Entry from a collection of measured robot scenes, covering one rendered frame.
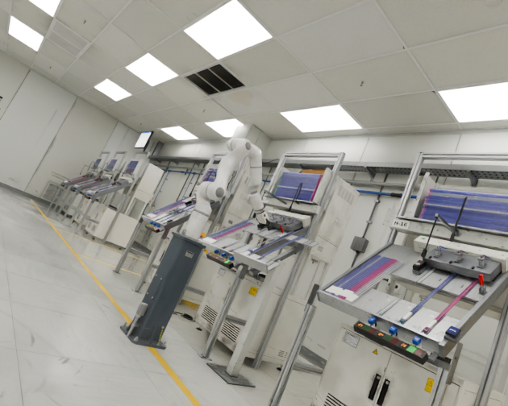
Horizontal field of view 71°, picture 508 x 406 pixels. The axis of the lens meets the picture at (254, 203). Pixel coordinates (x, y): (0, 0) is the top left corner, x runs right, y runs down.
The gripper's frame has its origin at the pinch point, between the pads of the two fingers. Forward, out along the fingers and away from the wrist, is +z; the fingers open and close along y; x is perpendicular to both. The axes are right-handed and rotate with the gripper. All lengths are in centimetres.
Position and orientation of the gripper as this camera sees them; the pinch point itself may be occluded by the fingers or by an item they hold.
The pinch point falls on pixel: (265, 228)
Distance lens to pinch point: 283.0
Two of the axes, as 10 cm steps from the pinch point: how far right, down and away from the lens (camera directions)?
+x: -7.5, 4.6, -4.8
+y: -5.9, -1.2, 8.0
